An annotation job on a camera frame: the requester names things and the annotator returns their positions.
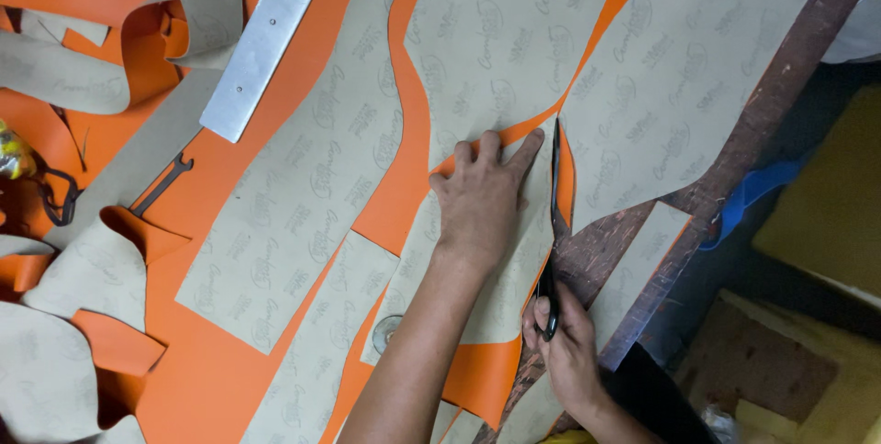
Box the person's left hand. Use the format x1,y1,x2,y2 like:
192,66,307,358
428,129,546,273

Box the person's right hand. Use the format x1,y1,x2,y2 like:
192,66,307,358
521,282,608,419

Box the black scissors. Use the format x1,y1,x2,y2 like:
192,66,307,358
535,117,571,343

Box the beige printed orange-backed sheet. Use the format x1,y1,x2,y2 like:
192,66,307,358
359,0,631,431

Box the person's black clothing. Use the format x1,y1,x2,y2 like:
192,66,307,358
604,342,720,444

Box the clear round glass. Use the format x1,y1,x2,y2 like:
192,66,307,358
372,315,404,356

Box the crumpled white plastic bag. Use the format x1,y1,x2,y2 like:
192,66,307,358
701,404,742,444

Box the long beige printed sheet panel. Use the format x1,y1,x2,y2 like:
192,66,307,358
175,0,425,356

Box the narrow beige printed sheet strip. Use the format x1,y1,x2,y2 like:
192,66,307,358
240,229,401,444

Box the brown cardboard box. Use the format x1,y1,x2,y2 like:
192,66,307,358
673,290,881,444

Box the blue plastic object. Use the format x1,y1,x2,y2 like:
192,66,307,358
698,160,803,252

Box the wide beige printed cut sheet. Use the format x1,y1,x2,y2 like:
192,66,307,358
559,0,835,235

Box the silver metal plate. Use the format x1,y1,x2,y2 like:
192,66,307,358
199,0,316,144

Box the yellow foam block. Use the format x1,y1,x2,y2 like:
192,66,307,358
752,85,881,297

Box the black flat wrench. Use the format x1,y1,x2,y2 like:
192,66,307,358
130,152,195,218

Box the large orange sheet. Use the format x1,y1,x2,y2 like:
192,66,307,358
0,0,728,444

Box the grey plain sheet strip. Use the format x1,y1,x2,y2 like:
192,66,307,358
43,68,223,250

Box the curled beige orange scrap piece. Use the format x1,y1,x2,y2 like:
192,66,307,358
0,206,192,444

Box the white cloth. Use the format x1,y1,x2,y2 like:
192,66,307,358
822,0,881,65

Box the looped beige orange scrap strip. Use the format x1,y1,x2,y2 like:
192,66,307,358
0,0,245,116

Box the yellow plastic packet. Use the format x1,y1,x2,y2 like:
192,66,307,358
0,119,37,181

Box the black-handled scissors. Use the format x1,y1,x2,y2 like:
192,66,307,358
34,166,85,228

